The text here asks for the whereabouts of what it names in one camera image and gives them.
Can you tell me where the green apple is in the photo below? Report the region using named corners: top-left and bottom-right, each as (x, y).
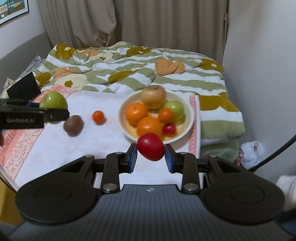
top-left (39, 91), bottom-right (68, 110)
top-left (164, 100), bottom-right (184, 121)

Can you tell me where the brown kiwi with sticker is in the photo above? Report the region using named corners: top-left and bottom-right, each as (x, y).
top-left (63, 115), bottom-right (84, 136)

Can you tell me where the red tomato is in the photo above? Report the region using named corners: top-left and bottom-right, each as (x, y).
top-left (137, 133), bottom-right (165, 161)

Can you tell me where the large orange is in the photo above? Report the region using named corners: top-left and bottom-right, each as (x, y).
top-left (125, 102), bottom-right (148, 125)
top-left (137, 116), bottom-right (162, 137)

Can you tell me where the small orange mandarin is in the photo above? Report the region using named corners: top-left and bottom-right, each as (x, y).
top-left (158, 108), bottom-right (174, 123)

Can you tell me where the person's left hand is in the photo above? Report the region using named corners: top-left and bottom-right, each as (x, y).
top-left (0, 130), bottom-right (4, 146)

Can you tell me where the black laptop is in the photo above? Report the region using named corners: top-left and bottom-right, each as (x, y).
top-left (6, 72), bottom-right (41, 100)

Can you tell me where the cream fruit bowl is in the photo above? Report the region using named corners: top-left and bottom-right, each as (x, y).
top-left (118, 90), bottom-right (199, 144)

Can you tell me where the small red fruit in bowl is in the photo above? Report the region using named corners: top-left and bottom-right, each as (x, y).
top-left (162, 123), bottom-right (177, 137)

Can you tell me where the pink white towel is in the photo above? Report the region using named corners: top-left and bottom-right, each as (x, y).
top-left (1, 85), bottom-right (200, 190)

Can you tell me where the green apple in bowl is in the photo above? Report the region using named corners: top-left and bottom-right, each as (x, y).
top-left (164, 100), bottom-right (184, 121)

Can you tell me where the large orange in bowl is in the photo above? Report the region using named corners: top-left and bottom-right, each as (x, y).
top-left (125, 102), bottom-right (148, 125)

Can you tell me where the white plastic bag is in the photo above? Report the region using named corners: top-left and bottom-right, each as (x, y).
top-left (234, 141), bottom-right (264, 170)

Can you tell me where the large yellow-red apple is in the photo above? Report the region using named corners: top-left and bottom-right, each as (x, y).
top-left (140, 85), bottom-right (166, 109)

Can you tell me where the striped floral duvet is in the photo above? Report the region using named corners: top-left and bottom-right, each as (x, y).
top-left (33, 41), bottom-right (245, 161)

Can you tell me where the beige curtain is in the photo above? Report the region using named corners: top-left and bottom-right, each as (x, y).
top-left (38, 0), bottom-right (228, 62)

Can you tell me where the framed wall picture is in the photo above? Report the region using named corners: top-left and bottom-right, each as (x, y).
top-left (0, 0), bottom-right (29, 25)

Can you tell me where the black cable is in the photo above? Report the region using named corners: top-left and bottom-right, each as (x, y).
top-left (248, 133), bottom-right (296, 173)

